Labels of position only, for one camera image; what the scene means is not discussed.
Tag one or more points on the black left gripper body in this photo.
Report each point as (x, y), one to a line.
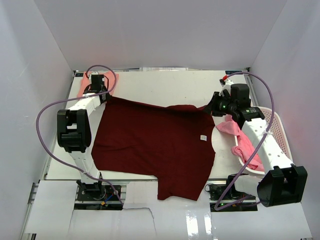
(107, 97)

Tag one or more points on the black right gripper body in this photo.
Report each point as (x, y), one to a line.
(226, 105)

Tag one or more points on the dark red t shirt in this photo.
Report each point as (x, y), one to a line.
(173, 144)

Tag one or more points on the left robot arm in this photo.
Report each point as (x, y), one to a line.
(73, 128)

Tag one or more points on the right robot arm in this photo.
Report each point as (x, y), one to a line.
(283, 182)

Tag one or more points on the folded salmon t shirt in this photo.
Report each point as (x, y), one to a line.
(85, 81)

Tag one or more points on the papers behind table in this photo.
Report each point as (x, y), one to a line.
(162, 69)

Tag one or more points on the white perforated plastic basket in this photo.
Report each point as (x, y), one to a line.
(277, 132)

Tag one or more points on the pink t shirt in basket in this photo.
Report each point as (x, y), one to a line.
(243, 148)

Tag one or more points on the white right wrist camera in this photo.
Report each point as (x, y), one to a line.
(226, 86)

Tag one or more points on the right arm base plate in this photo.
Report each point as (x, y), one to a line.
(215, 189)

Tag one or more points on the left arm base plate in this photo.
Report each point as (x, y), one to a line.
(97, 192)

